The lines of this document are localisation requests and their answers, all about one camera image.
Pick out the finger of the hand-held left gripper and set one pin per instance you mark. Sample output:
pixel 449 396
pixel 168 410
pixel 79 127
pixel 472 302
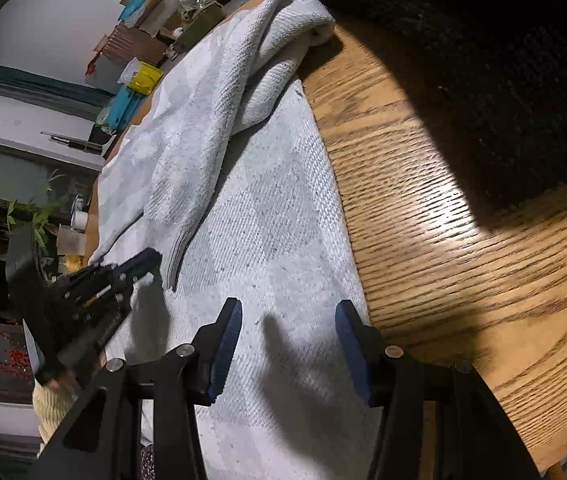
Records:
pixel 138 262
pixel 113 325

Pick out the teal box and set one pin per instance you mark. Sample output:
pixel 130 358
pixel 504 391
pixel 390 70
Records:
pixel 126 105

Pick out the olive green bin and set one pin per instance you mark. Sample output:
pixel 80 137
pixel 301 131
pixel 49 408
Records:
pixel 201 22

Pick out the brown cardboard box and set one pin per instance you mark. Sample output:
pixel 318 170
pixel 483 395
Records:
pixel 131 45

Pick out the black cloth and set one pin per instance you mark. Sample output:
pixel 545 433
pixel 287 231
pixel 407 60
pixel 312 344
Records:
pixel 488 85

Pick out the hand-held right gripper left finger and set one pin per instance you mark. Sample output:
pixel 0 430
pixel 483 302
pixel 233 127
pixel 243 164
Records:
pixel 226 350

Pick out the yellow box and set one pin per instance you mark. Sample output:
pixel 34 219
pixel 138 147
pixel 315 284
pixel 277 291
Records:
pixel 143 77

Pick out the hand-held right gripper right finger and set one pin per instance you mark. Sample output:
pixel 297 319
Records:
pixel 358 355

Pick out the green potted plant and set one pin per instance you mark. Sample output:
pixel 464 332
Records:
pixel 38 220

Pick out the person's left forearm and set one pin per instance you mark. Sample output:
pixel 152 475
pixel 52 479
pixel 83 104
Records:
pixel 53 410

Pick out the person's patterned garment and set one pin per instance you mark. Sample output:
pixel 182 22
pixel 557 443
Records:
pixel 147 462

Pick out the white cup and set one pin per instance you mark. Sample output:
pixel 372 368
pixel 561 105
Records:
pixel 80 220

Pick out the grey knit sweater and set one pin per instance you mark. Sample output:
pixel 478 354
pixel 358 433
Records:
pixel 273 220

